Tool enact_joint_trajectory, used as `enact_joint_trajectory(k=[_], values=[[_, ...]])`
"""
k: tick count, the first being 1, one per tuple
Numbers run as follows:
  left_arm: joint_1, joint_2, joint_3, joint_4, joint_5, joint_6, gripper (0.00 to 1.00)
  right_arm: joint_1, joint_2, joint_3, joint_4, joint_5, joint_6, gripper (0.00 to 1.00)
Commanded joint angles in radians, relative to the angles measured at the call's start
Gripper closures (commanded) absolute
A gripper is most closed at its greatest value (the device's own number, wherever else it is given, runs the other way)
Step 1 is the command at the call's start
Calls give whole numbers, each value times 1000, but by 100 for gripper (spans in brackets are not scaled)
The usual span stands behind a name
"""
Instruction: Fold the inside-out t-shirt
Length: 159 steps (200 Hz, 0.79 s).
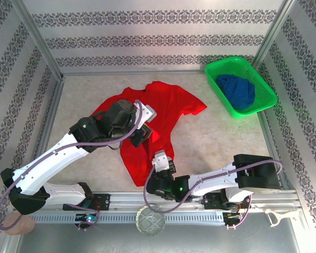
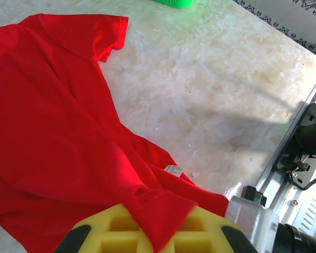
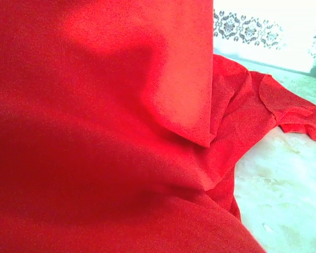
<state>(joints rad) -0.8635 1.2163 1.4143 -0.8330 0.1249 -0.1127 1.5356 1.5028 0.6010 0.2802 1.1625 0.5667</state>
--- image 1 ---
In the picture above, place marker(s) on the aluminium side rail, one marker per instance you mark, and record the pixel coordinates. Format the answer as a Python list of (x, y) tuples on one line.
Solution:
[(267, 131), (57, 92)]

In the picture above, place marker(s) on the blue cloth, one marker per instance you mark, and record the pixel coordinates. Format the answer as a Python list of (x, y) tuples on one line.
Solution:
[(238, 92)]

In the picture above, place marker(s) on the pink plastic cup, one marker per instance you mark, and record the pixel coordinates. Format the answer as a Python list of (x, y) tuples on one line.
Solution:
[(20, 226)]

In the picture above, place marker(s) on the aluminium back rail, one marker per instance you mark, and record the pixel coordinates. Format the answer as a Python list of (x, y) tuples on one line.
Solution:
[(120, 73)]

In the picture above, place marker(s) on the small connector board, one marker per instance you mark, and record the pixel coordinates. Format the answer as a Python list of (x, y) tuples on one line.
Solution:
[(86, 218), (233, 217)]

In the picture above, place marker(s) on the white peeler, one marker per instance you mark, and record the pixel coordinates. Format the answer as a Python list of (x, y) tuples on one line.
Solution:
[(275, 218)]

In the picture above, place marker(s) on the aluminium mounting rail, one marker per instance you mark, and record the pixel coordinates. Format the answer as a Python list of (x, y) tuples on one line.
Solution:
[(134, 197)]

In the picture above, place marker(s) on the red t-shirt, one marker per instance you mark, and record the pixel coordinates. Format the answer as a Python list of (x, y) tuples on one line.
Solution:
[(163, 105)]

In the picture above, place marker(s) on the green plastic basket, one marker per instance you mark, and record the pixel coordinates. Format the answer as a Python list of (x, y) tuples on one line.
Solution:
[(266, 92)]

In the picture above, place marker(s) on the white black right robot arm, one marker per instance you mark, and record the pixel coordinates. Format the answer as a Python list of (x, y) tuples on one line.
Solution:
[(215, 179)]

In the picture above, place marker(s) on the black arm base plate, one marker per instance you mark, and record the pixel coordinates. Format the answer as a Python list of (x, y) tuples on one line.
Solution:
[(213, 201), (102, 201)]

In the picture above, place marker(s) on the aluminium corner post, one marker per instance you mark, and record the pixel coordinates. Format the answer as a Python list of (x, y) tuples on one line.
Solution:
[(274, 31), (40, 39)]

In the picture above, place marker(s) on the patterned round glass dish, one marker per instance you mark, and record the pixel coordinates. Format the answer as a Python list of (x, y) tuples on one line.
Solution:
[(150, 221)]

